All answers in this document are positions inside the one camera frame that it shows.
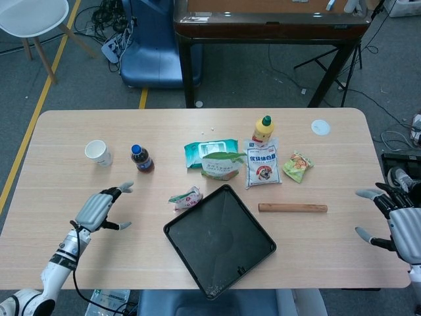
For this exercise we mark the white floor device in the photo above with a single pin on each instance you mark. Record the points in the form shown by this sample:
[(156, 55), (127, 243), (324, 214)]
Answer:
[(417, 130)]

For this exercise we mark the white sugar bag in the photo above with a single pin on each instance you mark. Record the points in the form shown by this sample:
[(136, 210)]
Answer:
[(263, 168)]

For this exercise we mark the white round table disc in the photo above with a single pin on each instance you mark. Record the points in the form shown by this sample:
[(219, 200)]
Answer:
[(320, 127)]

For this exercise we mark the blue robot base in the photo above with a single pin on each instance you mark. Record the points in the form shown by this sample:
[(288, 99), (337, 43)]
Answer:
[(184, 303)]

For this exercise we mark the grey sneaker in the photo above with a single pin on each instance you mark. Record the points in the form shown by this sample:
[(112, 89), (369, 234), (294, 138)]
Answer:
[(399, 177)]

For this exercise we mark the white power strip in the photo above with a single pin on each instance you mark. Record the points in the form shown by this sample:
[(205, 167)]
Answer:
[(110, 49)]

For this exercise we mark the cola bottle blue cap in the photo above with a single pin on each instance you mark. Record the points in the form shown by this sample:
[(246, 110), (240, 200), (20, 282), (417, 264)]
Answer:
[(143, 161)]

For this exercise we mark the green snack packet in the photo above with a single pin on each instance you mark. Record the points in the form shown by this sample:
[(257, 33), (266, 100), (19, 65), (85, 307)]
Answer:
[(297, 166)]

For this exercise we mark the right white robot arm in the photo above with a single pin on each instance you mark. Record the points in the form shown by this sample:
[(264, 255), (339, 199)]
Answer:
[(416, 272)]

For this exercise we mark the small white floor disc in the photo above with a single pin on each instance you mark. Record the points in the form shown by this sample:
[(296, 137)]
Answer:
[(199, 104)]

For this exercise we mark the yellow bottle green cap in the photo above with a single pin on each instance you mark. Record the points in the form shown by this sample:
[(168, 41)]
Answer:
[(263, 130)]

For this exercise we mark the green white corn starch bag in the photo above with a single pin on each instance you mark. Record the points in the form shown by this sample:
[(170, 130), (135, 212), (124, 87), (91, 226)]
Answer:
[(218, 166)]

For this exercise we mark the clear plastic bag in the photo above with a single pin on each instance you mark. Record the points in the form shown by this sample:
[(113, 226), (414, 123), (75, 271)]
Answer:
[(108, 301)]

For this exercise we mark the white robot body part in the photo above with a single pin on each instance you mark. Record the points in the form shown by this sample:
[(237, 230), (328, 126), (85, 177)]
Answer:
[(306, 304)]

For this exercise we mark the black box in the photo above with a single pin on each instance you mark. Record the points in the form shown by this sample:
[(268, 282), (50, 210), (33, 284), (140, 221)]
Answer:
[(401, 159)]

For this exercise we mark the wooden rolling pin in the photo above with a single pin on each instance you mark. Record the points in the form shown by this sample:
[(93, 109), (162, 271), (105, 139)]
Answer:
[(292, 208)]

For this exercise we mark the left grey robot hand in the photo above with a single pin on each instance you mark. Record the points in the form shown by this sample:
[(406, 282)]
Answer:
[(95, 209)]

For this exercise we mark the teal wet wipes pack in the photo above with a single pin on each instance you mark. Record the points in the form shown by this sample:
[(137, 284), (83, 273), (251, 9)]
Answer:
[(194, 154)]

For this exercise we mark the black tripod stand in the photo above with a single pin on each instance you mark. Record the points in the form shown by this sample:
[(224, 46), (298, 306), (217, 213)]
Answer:
[(315, 59)]

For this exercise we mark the brown mahjong table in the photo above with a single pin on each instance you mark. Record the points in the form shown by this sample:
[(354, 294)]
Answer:
[(263, 28)]

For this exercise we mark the black square baking tray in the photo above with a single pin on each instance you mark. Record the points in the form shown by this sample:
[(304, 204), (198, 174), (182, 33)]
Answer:
[(217, 240)]

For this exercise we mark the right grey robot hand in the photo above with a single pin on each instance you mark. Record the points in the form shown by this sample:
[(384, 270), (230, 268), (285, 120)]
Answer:
[(406, 227)]

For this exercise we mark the white chair wooden legs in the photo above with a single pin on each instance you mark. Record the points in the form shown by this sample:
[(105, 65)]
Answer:
[(29, 16)]

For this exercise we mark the white paper cup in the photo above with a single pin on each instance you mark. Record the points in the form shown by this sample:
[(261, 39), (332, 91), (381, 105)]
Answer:
[(98, 153)]

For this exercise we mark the small white pink packet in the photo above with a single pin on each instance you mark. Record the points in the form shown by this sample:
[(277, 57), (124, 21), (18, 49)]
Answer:
[(189, 199)]

